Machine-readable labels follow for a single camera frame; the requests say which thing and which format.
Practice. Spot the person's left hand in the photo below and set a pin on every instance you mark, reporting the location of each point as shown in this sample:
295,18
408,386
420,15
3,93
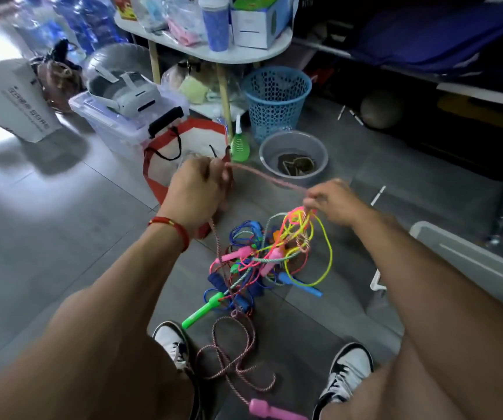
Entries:
199,192

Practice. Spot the person's right hand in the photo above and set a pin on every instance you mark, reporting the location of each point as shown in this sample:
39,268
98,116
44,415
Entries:
339,205

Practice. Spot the grey plastic storage bin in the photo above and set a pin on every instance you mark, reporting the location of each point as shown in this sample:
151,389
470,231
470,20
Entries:
474,266

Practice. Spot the person's right forearm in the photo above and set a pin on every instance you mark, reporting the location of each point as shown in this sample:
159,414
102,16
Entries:
430,310

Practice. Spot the person's left forearm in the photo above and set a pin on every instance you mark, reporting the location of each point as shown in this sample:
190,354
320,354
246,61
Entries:
103,323

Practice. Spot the clear plastic storage bin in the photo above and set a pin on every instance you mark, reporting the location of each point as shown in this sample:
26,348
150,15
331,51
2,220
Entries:
111,131

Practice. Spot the person's left shoe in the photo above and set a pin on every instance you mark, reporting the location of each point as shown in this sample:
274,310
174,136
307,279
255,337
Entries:
173,341

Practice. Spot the person's shoe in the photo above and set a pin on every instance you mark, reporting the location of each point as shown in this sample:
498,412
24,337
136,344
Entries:
347,363
173,341

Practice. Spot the person's right shoe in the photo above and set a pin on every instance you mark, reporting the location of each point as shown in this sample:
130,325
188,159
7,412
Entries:
347,363

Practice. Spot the person's right leg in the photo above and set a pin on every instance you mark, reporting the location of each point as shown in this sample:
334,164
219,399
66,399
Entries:
378,389

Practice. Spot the person's leg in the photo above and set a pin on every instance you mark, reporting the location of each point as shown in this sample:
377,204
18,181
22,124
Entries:
378,389
164,389

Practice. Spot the person's left leg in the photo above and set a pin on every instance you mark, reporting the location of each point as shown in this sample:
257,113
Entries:
164,389

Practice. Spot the white marker pen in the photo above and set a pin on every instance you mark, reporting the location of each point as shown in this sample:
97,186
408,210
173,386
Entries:
356,118
341,112
378,195

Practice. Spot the red paper bag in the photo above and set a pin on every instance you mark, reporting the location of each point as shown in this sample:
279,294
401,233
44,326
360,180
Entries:
151,170

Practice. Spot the green spray bottle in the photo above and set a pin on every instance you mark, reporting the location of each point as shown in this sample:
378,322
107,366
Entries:
240,148

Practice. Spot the black rectangular pad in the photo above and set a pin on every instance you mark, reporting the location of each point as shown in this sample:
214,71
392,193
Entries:
166,121

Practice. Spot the grey plastic basin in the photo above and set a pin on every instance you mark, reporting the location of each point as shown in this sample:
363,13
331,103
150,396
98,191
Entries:
273,148

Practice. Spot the clear plastic bag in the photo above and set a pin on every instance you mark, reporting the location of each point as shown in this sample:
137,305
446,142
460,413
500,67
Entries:
192,89

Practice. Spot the brown ball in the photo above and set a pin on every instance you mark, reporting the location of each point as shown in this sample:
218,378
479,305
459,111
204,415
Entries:
380,110

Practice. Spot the white VR headset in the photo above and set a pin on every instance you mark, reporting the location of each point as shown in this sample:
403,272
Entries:
140,100

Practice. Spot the blue mesh wastebasket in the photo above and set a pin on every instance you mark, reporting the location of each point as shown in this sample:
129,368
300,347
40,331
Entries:
275,104

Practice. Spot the white oval side table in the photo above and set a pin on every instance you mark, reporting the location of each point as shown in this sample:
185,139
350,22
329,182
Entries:
251,54

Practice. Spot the grey balance dome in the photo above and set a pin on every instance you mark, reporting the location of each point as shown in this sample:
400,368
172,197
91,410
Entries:
120,56

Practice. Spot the pink packet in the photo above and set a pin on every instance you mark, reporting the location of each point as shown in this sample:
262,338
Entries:
186,34

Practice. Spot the yellow flat board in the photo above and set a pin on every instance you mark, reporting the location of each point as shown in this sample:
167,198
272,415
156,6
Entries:
474,113

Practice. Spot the blue cup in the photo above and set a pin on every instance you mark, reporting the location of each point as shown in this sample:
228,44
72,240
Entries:
215,26

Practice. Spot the blue folded mat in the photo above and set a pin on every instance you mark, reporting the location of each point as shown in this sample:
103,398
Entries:
430,34

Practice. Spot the blue water jug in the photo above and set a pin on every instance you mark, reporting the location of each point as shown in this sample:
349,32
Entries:
103,17
74,21
37,26

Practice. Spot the red snack packet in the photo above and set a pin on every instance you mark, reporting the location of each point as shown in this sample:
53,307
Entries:
124,6

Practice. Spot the white paper shopping bag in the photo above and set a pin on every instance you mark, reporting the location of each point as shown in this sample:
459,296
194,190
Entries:
11,100

